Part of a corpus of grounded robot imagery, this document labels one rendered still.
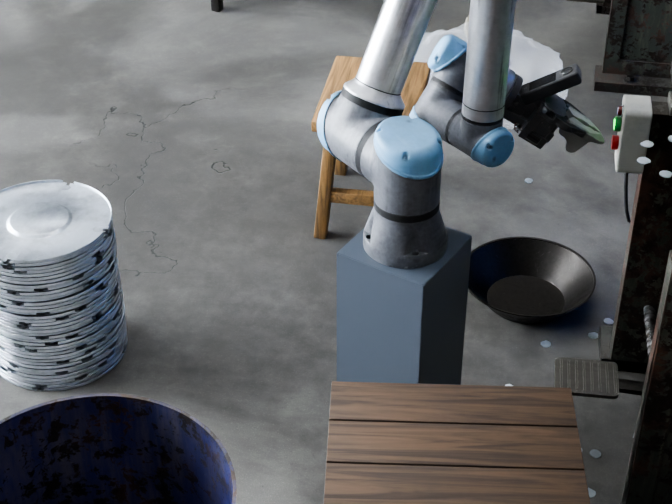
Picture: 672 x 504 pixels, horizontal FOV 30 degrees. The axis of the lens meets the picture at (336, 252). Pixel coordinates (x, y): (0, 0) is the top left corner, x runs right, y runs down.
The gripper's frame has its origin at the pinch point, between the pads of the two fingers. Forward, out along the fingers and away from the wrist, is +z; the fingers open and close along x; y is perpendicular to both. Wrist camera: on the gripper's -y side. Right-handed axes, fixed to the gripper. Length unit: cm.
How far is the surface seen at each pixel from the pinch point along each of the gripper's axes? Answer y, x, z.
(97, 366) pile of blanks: 94, 20, -59
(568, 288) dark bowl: 46, -23, 27
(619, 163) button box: 1.1, 3.8, 5.0
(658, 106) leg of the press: -10.8, -0.4, 5.0
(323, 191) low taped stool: 66, -38, -30
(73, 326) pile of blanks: 84, 23, -67
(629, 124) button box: -6.5, 3.8, 1.4
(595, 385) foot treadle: 32.3, 26.4, 22.2
